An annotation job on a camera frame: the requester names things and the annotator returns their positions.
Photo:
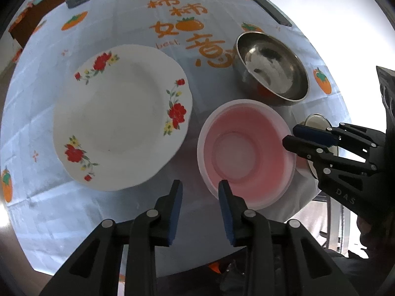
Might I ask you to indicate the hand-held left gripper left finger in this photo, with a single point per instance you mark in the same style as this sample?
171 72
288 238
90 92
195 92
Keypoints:
172 212

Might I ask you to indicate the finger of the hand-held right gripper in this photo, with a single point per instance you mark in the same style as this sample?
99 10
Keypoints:
301 148
311 132

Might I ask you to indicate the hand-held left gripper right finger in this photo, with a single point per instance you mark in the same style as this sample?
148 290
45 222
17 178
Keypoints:
226 212

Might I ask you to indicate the small white bowl steel rim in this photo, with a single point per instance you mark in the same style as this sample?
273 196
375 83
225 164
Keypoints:
314 121

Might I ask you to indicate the pink plastic bowl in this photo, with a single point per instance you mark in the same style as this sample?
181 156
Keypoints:
243 154

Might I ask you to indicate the stainless steel bowl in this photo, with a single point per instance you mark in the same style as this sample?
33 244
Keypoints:
271 67

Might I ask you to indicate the white plate with red flowers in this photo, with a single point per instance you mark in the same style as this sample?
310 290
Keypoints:
123 117

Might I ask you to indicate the black smartphone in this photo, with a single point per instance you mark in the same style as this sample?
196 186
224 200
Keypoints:
271 10

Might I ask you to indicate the light blue persimmon print tablecloth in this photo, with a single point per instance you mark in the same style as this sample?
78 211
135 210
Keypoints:
123 24

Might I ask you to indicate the dark wooden sideboard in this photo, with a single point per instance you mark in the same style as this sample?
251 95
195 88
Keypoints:
34 18

